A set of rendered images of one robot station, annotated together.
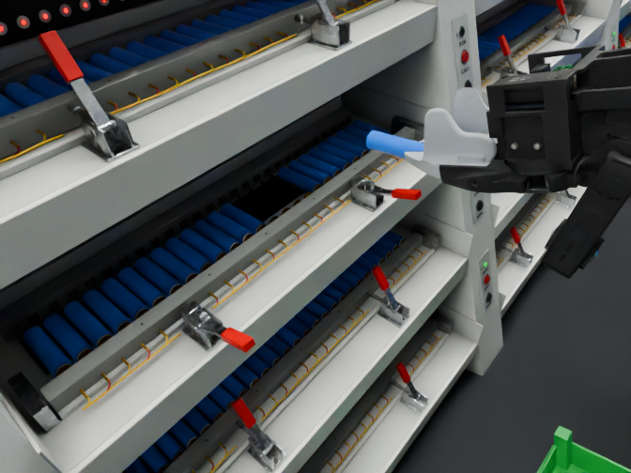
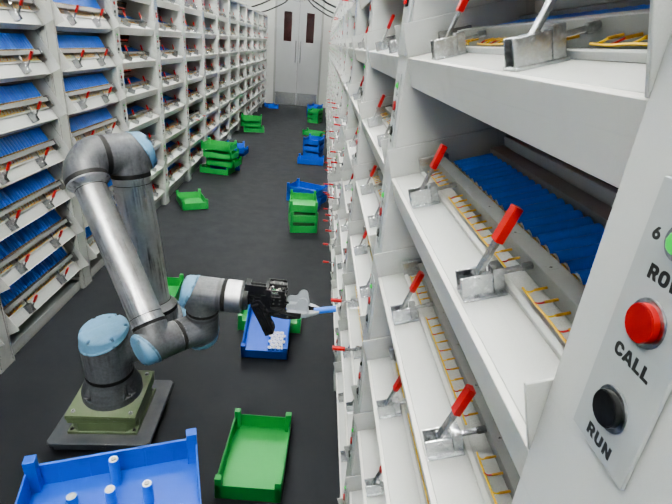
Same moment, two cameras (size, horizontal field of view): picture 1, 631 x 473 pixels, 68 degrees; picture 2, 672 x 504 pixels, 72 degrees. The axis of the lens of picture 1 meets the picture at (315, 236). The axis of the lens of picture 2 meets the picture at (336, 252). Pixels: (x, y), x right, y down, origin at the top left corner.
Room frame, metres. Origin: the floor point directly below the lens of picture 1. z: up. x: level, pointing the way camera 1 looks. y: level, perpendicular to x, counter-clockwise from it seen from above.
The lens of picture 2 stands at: (1.09, -1.02, 1.29)
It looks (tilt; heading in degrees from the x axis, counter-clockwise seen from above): 24 degrees down; 125
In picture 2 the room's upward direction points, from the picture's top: 5 degrees clockwise
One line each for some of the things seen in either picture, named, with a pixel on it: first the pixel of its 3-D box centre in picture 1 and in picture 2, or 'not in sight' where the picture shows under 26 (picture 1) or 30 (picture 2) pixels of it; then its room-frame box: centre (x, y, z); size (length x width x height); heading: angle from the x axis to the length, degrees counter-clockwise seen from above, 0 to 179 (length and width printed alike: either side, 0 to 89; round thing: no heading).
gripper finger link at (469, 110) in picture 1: (467, 121); (303, 306); (0.39, -0.16, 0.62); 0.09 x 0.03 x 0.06; 34
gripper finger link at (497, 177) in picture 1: (496, 168); not in sight; (0.32, -0.15, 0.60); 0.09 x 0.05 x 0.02; 42
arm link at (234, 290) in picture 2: not in sight; (236, 295); (0.22, -0.25, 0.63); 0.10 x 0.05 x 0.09; 128
